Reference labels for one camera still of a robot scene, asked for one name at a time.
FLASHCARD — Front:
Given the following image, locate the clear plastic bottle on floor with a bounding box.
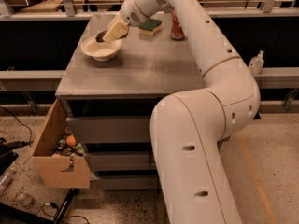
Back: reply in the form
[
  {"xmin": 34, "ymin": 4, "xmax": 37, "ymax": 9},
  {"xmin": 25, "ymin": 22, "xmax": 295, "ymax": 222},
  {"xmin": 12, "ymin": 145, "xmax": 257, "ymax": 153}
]
[{"xmin": 0, "ymin": 168, "xmax": 16, "ymax": 195}]

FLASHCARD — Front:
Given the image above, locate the orange soda can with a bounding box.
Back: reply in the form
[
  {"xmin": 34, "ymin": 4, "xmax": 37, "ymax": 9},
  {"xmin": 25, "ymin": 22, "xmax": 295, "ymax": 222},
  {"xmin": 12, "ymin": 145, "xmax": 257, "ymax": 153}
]
[{"xmin": 170, "ymin": 10, "xmax": 185, "ymax": 41}]

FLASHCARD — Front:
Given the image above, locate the black stand bar on floor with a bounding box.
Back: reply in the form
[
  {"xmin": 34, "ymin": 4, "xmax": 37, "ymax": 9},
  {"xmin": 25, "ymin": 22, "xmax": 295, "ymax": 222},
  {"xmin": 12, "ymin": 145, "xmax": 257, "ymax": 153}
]
[{"xmin": 53, "ymin": 189, "xmax": 78, "ymax": 224}]

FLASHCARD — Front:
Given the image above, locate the black cable on floor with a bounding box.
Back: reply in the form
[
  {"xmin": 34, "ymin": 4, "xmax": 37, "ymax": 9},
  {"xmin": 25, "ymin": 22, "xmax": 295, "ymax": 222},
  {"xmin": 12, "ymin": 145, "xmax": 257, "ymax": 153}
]
[{"xmin": 0, "ymin": 106, "xmax": 34, "ymax": 147}]

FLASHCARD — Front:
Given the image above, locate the clear sanitizer bottle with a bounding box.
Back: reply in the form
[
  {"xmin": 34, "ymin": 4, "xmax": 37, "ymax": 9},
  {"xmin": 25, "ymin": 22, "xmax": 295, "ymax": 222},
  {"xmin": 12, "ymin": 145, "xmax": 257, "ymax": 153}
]
[{"xmin": 249, "ymin": 50, "xmax": 264, "ymax": 75}]

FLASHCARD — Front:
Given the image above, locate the grey drawer cabinet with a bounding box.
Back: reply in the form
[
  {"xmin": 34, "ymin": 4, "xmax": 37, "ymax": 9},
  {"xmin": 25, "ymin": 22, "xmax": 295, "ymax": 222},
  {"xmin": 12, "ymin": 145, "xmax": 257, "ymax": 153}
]
[{"xmin": 56, "ymin": 14, "xmax": 203, "ymax": 190}]

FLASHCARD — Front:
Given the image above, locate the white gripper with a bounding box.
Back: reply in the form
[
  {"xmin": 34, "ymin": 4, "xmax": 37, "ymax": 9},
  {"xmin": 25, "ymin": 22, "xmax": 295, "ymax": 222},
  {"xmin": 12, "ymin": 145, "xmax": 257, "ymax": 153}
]
[{"xmin": 103, "ymin": 0, "xmax": 150, "ymax": 43}]

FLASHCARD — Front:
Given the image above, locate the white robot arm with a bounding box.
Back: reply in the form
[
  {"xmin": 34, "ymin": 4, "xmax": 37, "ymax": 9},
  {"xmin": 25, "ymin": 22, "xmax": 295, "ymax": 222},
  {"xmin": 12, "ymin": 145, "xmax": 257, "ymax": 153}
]
[{"xmin": 104, "ymin": 0, "xmax": 260, "ymax": 224}]

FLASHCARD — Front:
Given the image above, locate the white paper bowl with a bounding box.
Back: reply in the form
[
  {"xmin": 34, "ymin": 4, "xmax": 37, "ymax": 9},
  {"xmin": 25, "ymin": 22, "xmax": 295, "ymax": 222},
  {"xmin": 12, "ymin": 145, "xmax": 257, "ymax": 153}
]
[{"xmin": 81, "ymin": 36, "xmax": 122, "ymax": 62}]

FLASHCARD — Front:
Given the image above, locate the dark rxbar chocolate bar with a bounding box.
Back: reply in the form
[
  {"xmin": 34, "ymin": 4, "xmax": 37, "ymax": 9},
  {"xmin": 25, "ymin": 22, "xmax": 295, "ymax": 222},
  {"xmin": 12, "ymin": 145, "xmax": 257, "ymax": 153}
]
[{"xmin": 95, "ymin": 30, "xmax": 107, "ymax": 43}]

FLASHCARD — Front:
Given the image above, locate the orange fruit in drawer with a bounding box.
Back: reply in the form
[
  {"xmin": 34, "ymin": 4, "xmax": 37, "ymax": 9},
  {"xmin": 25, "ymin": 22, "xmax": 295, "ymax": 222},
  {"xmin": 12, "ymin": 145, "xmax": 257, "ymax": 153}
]
[{"xmin": 66, "ymin": 135, "xmax": 77, "ymax": 147}]

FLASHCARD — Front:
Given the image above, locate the open wooden side drawer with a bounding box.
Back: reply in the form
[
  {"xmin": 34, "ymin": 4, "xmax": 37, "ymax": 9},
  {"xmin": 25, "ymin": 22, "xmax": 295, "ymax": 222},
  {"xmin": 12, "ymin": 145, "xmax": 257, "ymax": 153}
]
[{"xmin": 31, "ymin": 100, "xmax": 90, "ymax": 189}]

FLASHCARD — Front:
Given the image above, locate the green yellow sponge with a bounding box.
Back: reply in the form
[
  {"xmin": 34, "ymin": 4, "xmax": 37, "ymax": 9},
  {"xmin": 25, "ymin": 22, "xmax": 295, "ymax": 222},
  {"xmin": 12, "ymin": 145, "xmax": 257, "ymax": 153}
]
[{"xmin": 139, "ymin": 19, "xmax": 162, "ymax": 36}]

